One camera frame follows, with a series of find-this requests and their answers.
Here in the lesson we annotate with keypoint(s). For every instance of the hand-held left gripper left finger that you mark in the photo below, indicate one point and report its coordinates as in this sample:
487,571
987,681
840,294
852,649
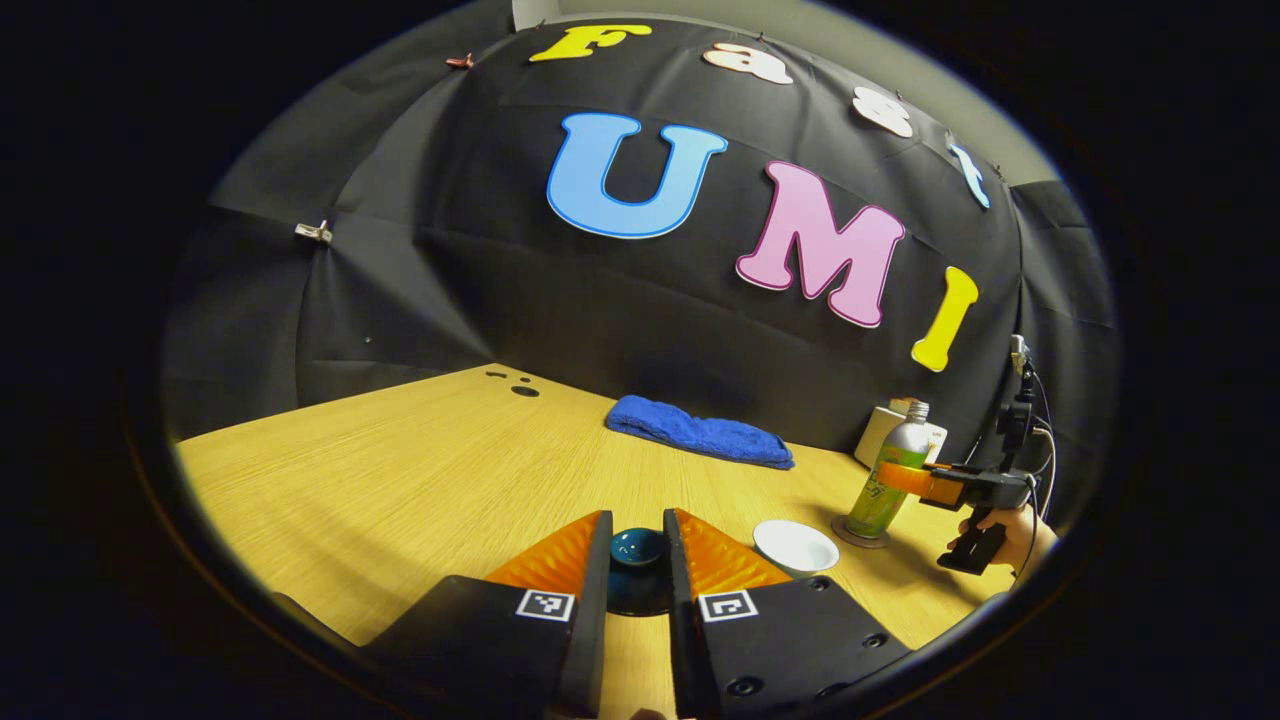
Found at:
595,620

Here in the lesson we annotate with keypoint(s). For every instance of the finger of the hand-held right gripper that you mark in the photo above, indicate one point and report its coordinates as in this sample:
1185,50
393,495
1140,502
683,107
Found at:
915,480

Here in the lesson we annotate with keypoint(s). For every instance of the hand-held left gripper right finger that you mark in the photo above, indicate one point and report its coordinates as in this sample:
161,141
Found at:
680,620

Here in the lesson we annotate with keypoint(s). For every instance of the silver green label water bottle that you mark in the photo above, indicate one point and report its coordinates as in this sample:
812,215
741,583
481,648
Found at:
890,500

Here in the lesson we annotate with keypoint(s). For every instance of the teal teacup lid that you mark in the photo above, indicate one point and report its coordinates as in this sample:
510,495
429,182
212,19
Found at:
637,548

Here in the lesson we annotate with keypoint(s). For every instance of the round brown coaster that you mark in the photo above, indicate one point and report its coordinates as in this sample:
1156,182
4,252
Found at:
850,538

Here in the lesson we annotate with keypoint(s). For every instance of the teal teacup white inside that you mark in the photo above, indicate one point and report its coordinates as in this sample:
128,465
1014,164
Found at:
795,545

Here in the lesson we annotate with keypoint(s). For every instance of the white toaster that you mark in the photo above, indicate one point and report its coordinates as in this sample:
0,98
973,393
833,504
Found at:
875,430

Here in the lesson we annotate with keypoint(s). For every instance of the blue folded towel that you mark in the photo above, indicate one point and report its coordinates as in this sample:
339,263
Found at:
700,432

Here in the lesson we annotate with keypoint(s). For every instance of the silver metal clip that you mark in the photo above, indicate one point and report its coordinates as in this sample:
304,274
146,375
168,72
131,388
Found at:
313,232

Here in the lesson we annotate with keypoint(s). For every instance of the copper metal clip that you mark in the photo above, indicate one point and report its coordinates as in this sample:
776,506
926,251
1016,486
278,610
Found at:
460,62

